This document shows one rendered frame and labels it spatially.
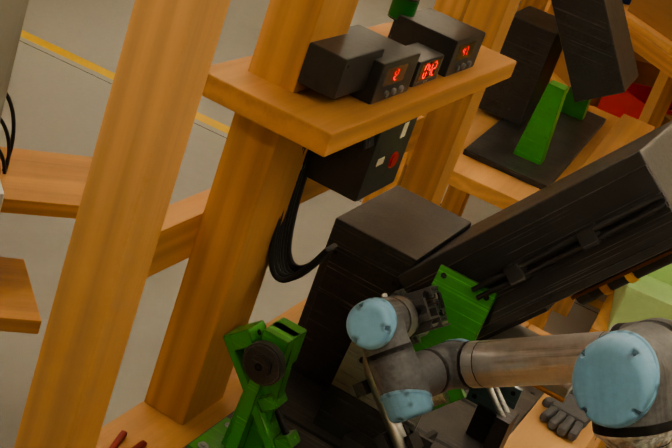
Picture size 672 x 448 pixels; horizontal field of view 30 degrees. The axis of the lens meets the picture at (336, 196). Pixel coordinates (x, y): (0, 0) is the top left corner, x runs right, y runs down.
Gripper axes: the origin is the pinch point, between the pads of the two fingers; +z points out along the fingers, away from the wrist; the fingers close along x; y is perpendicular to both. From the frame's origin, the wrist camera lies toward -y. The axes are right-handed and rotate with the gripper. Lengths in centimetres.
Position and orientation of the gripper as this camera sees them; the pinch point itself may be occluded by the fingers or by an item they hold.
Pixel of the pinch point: (420, 313)
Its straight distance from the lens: 225.4
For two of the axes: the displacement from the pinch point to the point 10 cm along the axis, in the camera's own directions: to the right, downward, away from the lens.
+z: 3.5, 0.2, 9.4
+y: 8.9, -3.3, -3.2
